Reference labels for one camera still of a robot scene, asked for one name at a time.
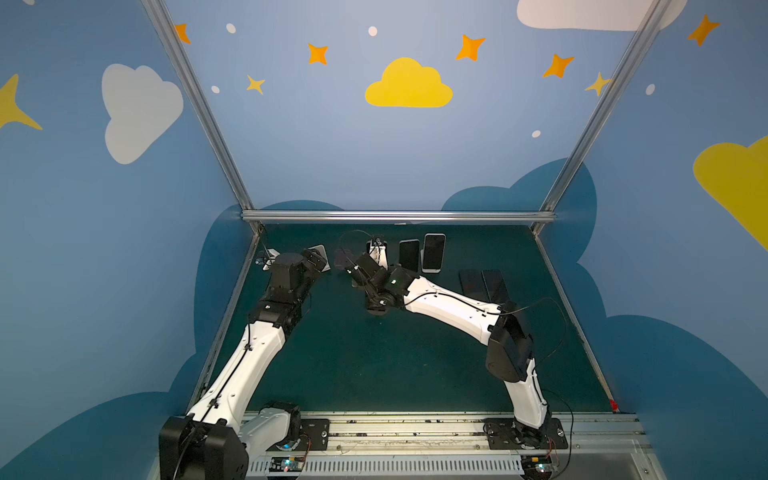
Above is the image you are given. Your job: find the white phone stand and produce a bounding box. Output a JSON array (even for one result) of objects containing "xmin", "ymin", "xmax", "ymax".
[{"xmin": 309, "ymin": 244, "xmax": 330, "ymax": 273}]

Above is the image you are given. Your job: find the white-framed phone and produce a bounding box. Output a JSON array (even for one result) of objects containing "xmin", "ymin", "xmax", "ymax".
[{"xmin": 421, "ymin": 233, "xmax": 446, "ymax": 274}]

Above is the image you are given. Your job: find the purple phone stand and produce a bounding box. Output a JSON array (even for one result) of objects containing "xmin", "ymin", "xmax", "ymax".
[{"xmin": 333, "ymin": 248, "xmax": 354, "ymax": 270}]

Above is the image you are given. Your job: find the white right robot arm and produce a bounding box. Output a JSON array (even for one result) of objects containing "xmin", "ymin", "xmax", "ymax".
[{"xmin": 344, "ymin": 254, "xmax": 551, "ymax": 431}]

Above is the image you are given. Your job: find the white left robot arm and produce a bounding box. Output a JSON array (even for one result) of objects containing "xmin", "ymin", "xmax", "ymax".
[{"xmin": 158, "ymin": 245, "xmax": 329, "ymax": 479}]

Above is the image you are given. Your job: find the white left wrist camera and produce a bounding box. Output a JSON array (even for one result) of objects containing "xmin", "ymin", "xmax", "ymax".
[{"xmin": 259, "ymin": 248, "xmax": 280, "ymax": 271}]

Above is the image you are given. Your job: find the aluminium back frame rail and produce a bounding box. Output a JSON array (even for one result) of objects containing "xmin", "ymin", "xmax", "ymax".
[{"xmin": 241, "ymin": 209, "xmax": 556, "ymax": 224}]

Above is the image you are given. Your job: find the aluminium left frame post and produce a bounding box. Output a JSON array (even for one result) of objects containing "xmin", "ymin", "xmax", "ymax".
[{"xmin": 141, "ymin": 0, "xmax": 253, "ymax": 214}]

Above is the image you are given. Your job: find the aluminium frame post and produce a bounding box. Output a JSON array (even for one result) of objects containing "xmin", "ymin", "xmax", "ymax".
[
  {"xmin": 141, "ymin": 0, "xmax": 253, "ymax": 214},
  {"xmin": 531, "ymin": 0, "xmax": 673, "ymax": 237}
]

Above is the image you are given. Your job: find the metal base rail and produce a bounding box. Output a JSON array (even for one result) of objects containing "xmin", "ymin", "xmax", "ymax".
[{"xmin": 146, "ymin": 410, "xmax": 667, "ymax": 480}]

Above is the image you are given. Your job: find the aluminium right frame post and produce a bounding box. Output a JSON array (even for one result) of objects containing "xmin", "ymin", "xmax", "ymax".
[{"xmin": 531, "ymin": 0, "xmax": 673, "ymax": 237}]

